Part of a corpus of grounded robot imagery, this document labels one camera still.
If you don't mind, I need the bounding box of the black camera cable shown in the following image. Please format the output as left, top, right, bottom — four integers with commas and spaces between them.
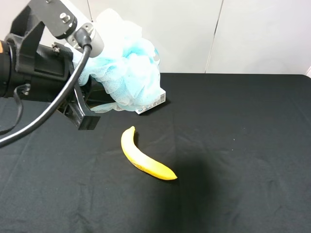
0, 27, 92, 148

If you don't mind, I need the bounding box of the yellow banana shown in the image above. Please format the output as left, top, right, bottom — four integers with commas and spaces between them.
121, 126, 177, 181

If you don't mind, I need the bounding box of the black tablecloth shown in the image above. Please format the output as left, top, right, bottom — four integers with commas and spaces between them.
0, 73, 311, 233

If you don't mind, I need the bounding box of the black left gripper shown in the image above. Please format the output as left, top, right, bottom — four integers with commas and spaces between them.
14, 43, 115, 131

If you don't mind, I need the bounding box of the light blue bath loofah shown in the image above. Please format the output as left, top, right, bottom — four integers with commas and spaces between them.
78, 9, 163, 113

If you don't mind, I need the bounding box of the white blue milk carton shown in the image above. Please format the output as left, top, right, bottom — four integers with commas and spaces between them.
135, 88, 166, 115

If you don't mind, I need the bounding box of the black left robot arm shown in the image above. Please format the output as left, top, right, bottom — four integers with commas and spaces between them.
0, 41, 102, 135

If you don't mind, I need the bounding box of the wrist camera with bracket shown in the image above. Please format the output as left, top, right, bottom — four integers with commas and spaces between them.
5, 0, 104, 73

